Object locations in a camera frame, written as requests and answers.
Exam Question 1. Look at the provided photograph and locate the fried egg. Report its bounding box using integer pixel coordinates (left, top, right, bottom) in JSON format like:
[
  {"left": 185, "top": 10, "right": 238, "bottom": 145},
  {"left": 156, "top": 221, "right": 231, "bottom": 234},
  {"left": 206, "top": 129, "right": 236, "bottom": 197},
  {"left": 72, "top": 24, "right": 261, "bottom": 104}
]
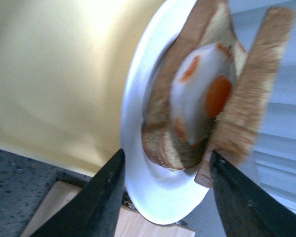
[{"left": 170, "top": 42, "right": 235, "bottom": 148}]

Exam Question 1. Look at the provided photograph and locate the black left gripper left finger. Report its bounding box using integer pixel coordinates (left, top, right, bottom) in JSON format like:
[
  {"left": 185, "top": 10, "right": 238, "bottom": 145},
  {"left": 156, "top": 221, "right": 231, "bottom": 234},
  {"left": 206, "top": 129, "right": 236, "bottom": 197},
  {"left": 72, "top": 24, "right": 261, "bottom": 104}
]
[{"left": 32, "top": 149, "right": 125, "bottom": 237}]

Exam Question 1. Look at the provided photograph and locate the wooden cutting board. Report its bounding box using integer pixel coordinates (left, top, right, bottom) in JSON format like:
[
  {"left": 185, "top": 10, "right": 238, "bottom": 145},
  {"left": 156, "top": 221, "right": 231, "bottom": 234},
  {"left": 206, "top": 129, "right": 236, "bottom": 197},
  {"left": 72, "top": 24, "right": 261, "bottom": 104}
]
[{"left": 21, "top": 181, "right": 195, "bottom": 237}]

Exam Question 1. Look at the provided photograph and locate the white round plate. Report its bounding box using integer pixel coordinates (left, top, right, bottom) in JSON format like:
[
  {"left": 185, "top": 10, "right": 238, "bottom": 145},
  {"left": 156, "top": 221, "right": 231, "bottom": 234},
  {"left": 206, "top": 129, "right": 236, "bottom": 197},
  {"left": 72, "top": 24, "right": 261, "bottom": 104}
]
[{"left": 120, "top": 0, "right": 208, "bottom": 225}]

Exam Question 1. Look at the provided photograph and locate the yellow bear tray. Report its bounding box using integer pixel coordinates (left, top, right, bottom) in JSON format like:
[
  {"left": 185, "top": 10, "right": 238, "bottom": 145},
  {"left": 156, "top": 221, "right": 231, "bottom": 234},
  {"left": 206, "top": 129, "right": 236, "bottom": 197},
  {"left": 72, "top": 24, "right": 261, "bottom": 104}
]
[{"left": 0, "top": 0, "right": 162, "bottom": 176}]

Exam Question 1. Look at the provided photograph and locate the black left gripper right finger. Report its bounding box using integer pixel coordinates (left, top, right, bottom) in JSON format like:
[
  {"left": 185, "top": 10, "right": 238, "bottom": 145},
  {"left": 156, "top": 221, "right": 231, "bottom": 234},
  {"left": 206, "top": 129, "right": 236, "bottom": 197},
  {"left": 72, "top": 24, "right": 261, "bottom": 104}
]
[{"left": 210, "top": 151, "right": 296, "bottom": 237}]

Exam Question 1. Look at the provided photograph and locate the bread slice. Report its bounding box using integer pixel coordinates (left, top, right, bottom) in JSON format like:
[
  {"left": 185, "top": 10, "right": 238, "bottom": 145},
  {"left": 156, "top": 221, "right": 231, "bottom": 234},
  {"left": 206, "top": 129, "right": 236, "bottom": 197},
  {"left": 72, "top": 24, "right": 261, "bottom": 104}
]
[
  {"left": 194, "top": 7, "right": 296, "bottom": 188},
  {"left": 142, "top": 0, "right": 248, "bottom": 170}
]

